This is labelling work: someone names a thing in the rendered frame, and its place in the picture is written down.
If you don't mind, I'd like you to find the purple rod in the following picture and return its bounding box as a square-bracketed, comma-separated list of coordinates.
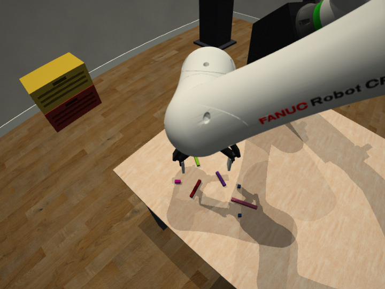
[215, 171, 226, 187]

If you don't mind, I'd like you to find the dark red rod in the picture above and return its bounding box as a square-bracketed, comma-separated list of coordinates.
[190, 180, 201, 198]

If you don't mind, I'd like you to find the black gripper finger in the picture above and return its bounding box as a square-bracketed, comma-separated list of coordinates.
[220, 144, 241, 171]
[173, 149, 189, 173]

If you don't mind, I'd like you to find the pink rod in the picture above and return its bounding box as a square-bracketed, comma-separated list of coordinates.
[231, 197, 258, 210]

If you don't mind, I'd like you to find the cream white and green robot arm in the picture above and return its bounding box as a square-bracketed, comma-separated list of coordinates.
[164, 0, 385, 157]

